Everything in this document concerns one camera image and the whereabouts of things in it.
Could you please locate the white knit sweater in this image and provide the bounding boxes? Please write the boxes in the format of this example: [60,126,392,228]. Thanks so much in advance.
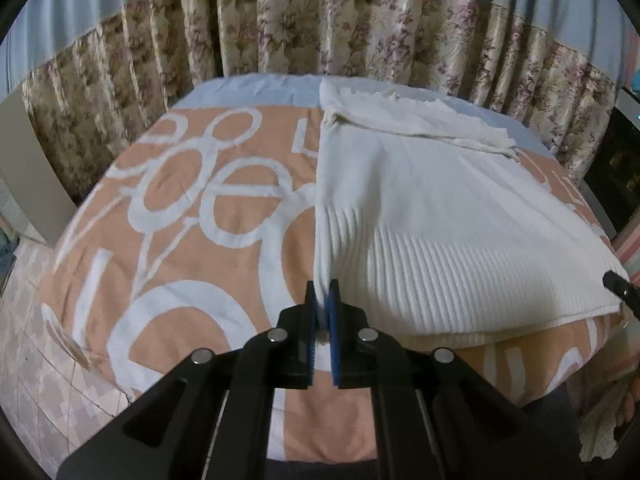
[314,78,622,336]

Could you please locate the striped pink cloth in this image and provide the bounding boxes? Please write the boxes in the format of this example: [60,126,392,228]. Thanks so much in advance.
[614,226,640,286]

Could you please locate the black appliance with silver top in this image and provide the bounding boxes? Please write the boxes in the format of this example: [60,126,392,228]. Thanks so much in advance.
[584,88,640,238]

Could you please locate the orange white patterned bedspread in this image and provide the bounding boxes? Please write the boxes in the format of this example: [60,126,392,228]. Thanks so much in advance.
[39,104,626,463]

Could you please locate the beige cabinet at left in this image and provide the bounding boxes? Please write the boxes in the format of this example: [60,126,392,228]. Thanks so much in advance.
[1,91,77,247]

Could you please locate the floral and blue curtain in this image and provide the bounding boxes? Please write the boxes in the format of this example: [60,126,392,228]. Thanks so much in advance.
[1,0,639,200]

